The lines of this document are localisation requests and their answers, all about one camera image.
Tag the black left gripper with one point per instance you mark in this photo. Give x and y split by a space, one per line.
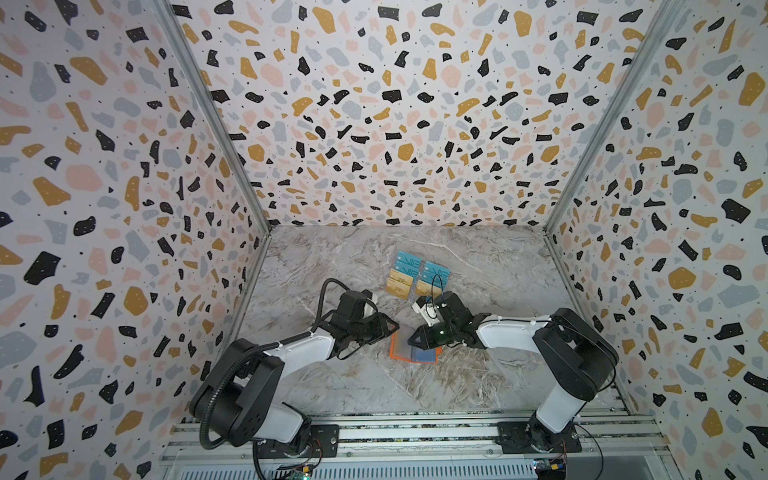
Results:
384 329

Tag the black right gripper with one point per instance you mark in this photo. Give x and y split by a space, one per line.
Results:
433 330

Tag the gold vip card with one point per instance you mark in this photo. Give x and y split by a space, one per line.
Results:
398 289
401 277
427 289

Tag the orange card wallet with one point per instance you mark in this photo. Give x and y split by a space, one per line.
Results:
400 349

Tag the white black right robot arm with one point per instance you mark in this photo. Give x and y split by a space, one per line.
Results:
581 361

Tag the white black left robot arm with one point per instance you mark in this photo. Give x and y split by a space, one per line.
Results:
235 404

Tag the teal VIP card right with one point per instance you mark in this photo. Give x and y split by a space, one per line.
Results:
434 274

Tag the teal vip card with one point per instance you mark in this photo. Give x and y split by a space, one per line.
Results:
408 264
434 274

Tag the clear acrylic card display stand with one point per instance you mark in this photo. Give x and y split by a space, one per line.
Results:
418 278

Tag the teal VIP card left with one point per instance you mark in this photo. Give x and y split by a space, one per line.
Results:
408 264

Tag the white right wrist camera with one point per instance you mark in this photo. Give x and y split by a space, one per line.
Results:
424 307

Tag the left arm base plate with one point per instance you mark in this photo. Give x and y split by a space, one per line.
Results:
315 441

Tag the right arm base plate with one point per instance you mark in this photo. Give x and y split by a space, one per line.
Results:
537 437

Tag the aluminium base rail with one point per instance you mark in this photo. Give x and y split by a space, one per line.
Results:
602 444

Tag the aluminium left corner post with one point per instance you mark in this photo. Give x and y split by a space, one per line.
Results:
173 32

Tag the aluminium corner post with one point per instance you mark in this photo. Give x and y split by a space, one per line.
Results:
659 27
173 32

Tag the aluminium right corner post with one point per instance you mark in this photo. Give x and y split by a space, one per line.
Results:
659 27

